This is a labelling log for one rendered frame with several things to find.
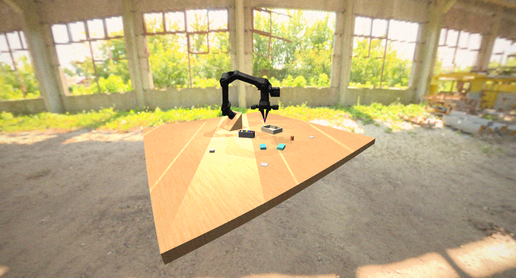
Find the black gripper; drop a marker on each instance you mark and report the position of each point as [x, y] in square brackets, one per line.
[274, 107]

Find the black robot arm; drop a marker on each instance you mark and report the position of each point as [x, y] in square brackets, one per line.
[261, 83]

